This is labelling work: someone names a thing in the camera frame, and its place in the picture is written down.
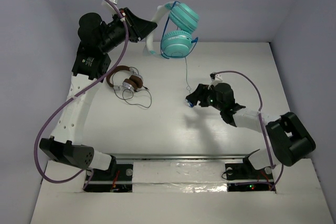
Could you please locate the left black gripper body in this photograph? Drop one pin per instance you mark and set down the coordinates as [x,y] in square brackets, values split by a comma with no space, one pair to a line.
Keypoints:
[130,26]

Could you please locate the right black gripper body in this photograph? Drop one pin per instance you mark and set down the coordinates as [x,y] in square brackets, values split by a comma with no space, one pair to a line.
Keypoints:
[209,98]

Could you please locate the teal white headphones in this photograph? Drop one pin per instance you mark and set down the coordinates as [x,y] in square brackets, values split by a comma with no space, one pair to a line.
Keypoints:
[176,40]

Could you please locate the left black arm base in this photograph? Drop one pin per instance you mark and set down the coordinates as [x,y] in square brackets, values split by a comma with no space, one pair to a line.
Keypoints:
[117,179]

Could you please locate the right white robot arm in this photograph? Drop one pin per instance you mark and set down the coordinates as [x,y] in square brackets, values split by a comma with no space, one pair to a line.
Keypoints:
[287,140]

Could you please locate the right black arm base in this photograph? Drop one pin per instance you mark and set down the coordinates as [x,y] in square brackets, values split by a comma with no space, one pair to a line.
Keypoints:
[243,177]

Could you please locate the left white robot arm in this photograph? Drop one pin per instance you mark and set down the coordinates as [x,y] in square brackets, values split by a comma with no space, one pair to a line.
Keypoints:
[92,62]

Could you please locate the brown silver headphones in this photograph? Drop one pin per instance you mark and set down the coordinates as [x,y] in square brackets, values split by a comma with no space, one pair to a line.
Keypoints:
[133,83]

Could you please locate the white foam taped block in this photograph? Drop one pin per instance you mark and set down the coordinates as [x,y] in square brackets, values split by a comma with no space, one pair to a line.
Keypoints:
[178,177]

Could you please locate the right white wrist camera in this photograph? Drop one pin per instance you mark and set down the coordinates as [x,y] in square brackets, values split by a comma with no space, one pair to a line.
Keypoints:
[216,79]

